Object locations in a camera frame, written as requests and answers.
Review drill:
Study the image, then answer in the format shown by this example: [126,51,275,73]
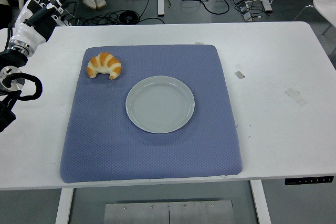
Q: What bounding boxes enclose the white power strip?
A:
[59,15,72,27]

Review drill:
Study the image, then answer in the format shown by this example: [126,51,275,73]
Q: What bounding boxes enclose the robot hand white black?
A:
[10,0,71,49]

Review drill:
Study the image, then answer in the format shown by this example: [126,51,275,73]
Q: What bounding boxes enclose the white table leg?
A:
[54,187,75,224]
[249,179,272,224]

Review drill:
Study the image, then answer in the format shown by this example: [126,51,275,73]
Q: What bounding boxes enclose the grey power brick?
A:
[234,0,253,13]

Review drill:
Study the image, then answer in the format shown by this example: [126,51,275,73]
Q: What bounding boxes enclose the black coiled cable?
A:
[104,9,165,25]

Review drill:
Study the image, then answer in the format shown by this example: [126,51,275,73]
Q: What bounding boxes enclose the blue quilted mat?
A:
[59,44,243,184]

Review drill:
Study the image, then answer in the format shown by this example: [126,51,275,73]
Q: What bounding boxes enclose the croissant bread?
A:
[86,52,122,80]

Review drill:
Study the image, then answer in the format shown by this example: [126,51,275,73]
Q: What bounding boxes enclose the grey round plate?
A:
[125,75,196,134]

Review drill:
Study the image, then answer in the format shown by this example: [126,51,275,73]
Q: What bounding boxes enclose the black table control panel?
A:
[285,175,334,186]

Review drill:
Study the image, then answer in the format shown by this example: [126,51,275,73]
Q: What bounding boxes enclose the large translucent tape piece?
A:
[284,88,308,107]

